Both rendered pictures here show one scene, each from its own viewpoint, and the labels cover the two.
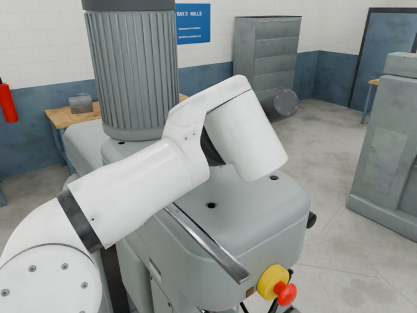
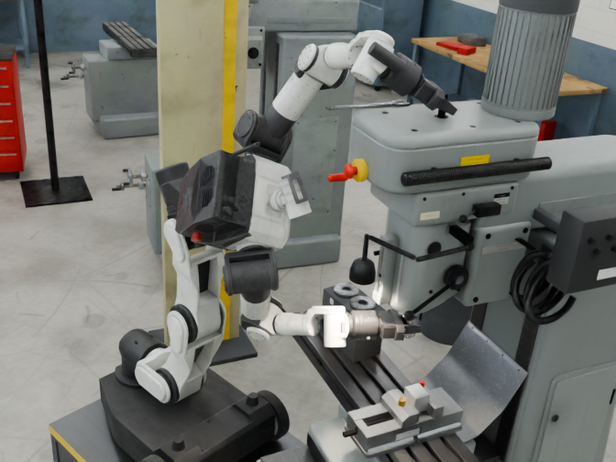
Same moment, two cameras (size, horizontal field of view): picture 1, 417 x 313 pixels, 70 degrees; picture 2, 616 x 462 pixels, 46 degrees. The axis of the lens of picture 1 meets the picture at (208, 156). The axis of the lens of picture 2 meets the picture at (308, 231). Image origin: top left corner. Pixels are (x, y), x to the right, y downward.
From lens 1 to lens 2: 1.95 m
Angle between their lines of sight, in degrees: 87
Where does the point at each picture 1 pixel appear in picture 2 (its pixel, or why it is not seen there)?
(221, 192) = (398, 115)
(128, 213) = (329, 54)
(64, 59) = not seen: outside the picture
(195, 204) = (386, 109)
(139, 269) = not seen: hidden behind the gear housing
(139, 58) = (496, 40)
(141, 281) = not seen: hidden behind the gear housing
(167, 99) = (503, 82)
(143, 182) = (337, 49)
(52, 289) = (307, 53)
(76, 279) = (309, 54)
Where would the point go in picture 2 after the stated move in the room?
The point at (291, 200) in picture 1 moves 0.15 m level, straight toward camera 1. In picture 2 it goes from (384, 128) to (331, 115)
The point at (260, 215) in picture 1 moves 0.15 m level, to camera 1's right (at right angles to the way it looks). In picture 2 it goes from (371, 119) to (363, 137)
